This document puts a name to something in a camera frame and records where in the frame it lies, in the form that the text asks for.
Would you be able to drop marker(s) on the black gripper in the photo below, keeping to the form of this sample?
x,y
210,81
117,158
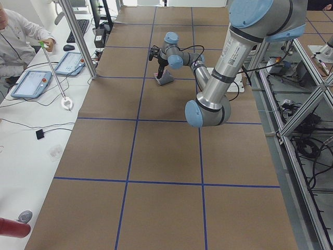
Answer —
x,y
163,62

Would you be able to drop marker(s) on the pink towel with grey edge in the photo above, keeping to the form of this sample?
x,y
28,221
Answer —
x,y
165,79

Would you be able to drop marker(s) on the reacher grabber stick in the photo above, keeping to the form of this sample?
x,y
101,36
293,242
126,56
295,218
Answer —
x,y
66,102

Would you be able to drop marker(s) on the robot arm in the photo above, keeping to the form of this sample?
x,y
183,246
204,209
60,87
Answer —
x,y
250,23

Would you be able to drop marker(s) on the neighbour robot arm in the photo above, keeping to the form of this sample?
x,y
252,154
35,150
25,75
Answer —
x,y
322,53

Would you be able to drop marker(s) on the person's hand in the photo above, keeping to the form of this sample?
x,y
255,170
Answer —
x,y
49,44

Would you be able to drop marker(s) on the black power adapter box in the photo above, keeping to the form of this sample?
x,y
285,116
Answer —
x,y
100,37

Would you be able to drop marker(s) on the far teach pendant tablet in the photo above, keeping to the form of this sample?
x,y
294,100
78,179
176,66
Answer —
x,y
71,64

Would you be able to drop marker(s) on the teach pendant tablet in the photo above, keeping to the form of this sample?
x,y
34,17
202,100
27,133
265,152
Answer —
x,y
32,84
71,64

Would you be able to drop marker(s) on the black computer mouse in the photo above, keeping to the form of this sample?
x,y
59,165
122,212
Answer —
x,y
68,47

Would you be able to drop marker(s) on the near teach pendant tablet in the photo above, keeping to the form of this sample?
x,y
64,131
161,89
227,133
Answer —
x,y
32,84

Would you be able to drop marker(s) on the small black square puck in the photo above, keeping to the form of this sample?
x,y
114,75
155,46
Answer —
x,y
40,134

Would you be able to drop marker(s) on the person in white shirt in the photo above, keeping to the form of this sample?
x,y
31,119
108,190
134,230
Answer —
x,y
16,53

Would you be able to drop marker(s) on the round grey disc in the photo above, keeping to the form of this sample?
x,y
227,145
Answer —
x,y
25,216

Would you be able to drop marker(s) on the red cylinder bottle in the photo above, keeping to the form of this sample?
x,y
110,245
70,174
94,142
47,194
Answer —
x,y
14,229

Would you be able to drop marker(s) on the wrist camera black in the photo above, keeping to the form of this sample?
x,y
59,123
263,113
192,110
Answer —
x,y
153,52

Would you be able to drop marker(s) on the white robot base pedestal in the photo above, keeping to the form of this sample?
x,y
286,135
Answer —
x,y
234,83

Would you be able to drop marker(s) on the aluminium vertical post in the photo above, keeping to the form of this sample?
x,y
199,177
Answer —
x,y
79,38

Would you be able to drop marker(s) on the aluminium frame rack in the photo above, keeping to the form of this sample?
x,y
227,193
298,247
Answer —
x,y
296,104

